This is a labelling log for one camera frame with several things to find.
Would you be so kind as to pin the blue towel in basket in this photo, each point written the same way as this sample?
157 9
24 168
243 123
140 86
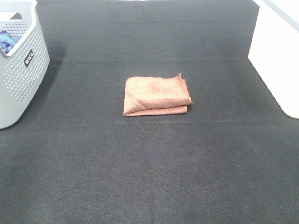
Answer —
7 42

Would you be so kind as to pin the grey perforated laundry basket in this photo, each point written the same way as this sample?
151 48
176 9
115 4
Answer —
23 68

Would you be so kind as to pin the white plastic basket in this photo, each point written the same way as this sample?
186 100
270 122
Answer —
274 51

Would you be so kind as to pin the brown microfiber towel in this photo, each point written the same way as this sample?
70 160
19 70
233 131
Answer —
145 96

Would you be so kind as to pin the black table mat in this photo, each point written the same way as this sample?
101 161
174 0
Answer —
74 158

